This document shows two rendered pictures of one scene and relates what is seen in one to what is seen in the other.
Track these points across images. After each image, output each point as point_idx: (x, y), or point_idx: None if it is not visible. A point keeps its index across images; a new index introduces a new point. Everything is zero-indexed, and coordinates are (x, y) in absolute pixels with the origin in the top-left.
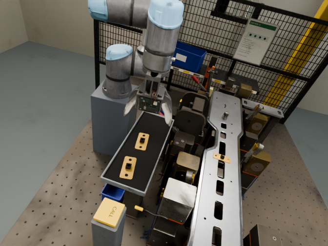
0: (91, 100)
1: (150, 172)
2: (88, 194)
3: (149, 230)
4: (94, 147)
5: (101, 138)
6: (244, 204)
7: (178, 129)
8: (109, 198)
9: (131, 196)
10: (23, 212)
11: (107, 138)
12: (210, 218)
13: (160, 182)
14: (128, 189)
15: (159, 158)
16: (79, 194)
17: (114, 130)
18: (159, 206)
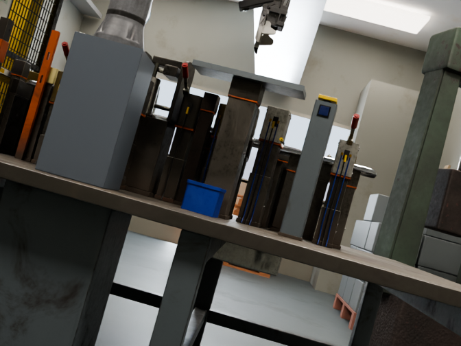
0: (140, 58)
1: None
2: (202, 215)
3: (244, 215)
4: (108, 175)
5: (120, 145)
6: None
7: (181, 92)
8: (221, 196)
9: (240, 165)
10: (252, 232)
11: (123, 144)
12: None
13: (167, 198)
14: (304, 95)
15: (123, 180)
16: (205, 216)
17: (133, 121)
18: (282, 130)
